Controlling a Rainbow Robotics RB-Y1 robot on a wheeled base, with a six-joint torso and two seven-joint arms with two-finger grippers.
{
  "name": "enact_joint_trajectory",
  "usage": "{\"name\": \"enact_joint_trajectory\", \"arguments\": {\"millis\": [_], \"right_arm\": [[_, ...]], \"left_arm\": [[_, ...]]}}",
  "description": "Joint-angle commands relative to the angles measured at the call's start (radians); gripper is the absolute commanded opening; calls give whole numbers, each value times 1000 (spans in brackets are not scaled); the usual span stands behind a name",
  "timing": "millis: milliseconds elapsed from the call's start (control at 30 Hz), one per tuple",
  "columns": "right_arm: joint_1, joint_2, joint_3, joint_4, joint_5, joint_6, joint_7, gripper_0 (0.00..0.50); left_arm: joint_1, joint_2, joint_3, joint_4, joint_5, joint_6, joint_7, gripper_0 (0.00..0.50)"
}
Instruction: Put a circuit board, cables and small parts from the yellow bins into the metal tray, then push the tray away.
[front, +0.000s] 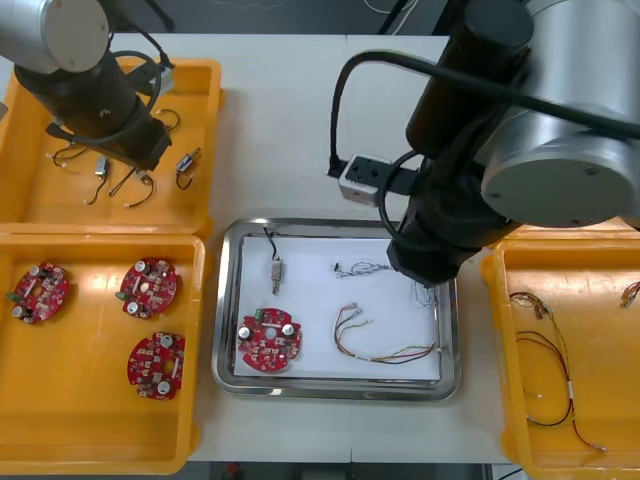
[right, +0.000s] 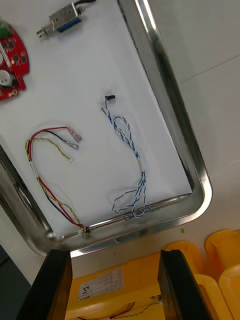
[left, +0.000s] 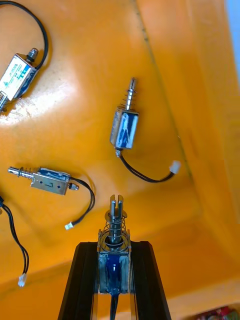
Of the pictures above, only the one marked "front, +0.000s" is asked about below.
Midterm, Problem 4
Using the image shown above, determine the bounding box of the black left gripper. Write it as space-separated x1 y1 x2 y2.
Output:
102 112 174 171

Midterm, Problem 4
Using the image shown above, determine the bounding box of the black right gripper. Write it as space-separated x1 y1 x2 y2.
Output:
387 159 506 290

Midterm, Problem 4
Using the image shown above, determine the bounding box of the metal solenoid with black cable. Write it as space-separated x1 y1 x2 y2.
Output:
262 227 286 296
123 169 156 210

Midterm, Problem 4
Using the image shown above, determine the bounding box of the blue-white twisted wire harness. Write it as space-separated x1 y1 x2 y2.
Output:
331 258 396 279
410 279 441 307

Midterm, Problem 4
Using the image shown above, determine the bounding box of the red green-yellow wire harness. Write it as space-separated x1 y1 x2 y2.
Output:
333 303 444 362

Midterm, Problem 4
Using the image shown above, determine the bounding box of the round red circuit board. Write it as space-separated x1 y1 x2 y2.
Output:
126 331 187 401
114 257 181 320
236 307 304 375
7 262 70 325

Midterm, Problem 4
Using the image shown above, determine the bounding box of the pile of metal solenoids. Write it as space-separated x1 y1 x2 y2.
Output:
44 108 204 206

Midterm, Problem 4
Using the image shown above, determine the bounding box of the black chair leg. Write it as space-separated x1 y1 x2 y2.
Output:
147 0 177 34

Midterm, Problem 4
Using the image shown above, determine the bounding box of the white paper sheet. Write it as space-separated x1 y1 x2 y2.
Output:
232 235 441 381

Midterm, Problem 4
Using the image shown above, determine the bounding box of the steel tray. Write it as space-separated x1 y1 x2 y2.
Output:
210 215 461 402

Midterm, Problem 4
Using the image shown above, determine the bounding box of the white cable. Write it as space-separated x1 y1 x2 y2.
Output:
364 0 421 16

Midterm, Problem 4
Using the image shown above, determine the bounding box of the red-black wire harness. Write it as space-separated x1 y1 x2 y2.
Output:
515 330 609 451

